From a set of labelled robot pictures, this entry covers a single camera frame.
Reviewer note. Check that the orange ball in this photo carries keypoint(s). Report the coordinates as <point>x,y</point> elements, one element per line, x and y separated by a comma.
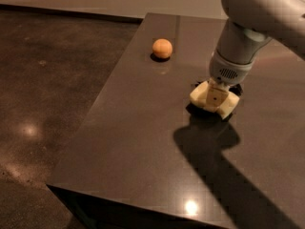
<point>162,48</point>

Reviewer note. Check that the black rxbar chocolate wrapper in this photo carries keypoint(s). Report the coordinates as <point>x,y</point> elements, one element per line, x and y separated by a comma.
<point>236,89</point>

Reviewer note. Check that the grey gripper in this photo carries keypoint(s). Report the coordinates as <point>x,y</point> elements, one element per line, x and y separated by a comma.
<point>226,70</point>

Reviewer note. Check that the pale yellow wavy sponge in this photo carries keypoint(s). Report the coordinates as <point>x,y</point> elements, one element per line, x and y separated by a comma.
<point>198,98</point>

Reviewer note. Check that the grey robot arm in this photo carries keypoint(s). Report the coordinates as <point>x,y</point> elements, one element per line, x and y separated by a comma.
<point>250,26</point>

